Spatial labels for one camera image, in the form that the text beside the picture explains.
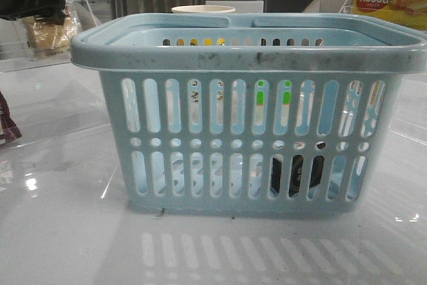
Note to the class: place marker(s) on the packaged bread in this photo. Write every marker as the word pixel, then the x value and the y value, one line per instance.
pixel 46 39

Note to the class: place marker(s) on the light blue plastic basket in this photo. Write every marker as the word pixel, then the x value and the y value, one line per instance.
pixel 195 126

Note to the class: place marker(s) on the clear acrylic display shelf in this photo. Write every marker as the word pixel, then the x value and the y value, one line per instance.
pixel 46 95

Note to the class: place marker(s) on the red almond cookie packet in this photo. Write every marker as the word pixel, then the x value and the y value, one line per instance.
pixel 9 130

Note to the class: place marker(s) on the yellow popcorn paper cup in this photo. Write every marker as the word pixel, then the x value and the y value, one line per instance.
pixel 203 9

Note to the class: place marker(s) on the grey armchair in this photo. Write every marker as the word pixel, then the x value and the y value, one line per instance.
pixel 326 6

